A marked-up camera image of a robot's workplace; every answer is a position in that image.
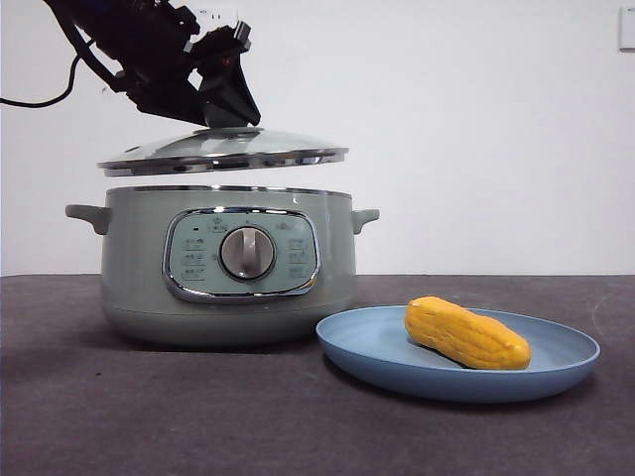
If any yellow corn cob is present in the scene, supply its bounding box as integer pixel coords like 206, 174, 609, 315
404, 296, 533, 371

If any blue round plate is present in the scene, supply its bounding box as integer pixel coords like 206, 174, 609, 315
315, 305, 601, 403

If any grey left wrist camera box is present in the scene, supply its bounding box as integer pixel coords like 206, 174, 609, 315
184, 19, 254, 68

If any pale green electric steamer pot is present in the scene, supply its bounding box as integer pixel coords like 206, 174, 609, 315
64, 185, 381, 347

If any glass lid with green knob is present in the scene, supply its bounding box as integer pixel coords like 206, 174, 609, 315
97, 102, 349, 179

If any white wall power socket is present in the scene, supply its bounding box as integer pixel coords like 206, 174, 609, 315
196, 7, 242, 27

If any white wall switch plate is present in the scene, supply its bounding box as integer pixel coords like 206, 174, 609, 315
618, 7, 635, 53

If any black left wrist camera cable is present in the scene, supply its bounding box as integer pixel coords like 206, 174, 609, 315
0, 24, 100, 108

